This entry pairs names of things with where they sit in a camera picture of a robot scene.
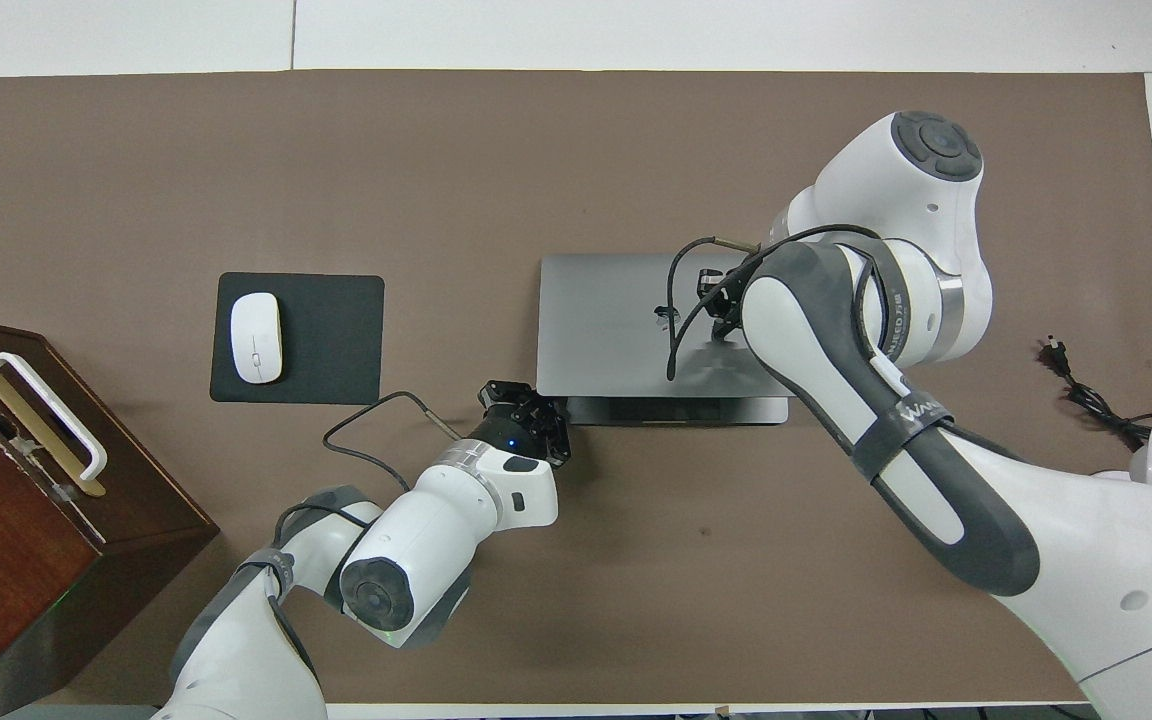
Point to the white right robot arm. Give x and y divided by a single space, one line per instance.
936 480

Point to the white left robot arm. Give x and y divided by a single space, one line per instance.
416 550

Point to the brown table mat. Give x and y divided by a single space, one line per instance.
536 150

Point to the dark brown wooden box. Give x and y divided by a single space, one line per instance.
6 560

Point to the black mouse pad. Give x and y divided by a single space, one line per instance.
336 340

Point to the grey aluminium laptop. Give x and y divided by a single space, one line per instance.
606 320

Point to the white computer mouse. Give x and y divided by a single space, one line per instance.
256 338

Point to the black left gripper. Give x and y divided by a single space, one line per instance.
511 430

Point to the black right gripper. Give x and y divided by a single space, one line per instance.
748 268

